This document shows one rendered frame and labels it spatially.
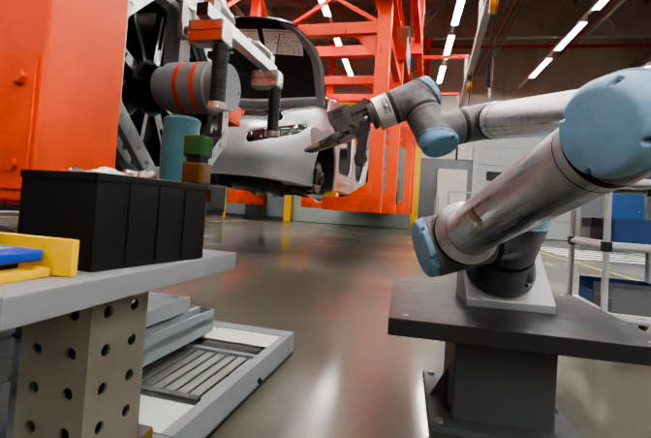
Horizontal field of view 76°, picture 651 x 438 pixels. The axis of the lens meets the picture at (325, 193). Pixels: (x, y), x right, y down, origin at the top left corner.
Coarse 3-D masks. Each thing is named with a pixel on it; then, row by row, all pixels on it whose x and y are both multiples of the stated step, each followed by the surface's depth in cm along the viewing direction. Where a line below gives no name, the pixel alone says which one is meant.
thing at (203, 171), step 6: (186, 162) 76; (192, 162) 75; (198, 162) 75; (186, 168) 75; (192, 168) 75; (198, 168) 75; (204, 168) 76; (210, 168) 78; (186, 174) 75; (192, 174) 75; (198, 174) 75; (204, 174) 76; (186, 180) 75; (192, 180) 75; (198, 180) 75; (204, 180) 76
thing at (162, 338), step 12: (192, 312) 140; (204, 312) 138; (156, 324) 122; (168, 324) 127; (180, 324) 125; (192, 324) 131; (204, 324) 138; (156, 336) 114; (168, 336) 119; (180, 336) 125; (192, 336) 131; (144, 348) 109; (156, 348) 114; (168, 348) 119; (144, 360) 109
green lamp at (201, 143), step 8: (192, 136) 76; (200, 136) 75; (184, 144) 76; (192, 144) 75; (200, 144) 75; (208, 144) 77; (184, 152) 76; (192, 152) 75; (200, 152) 75; (208, 152) 77
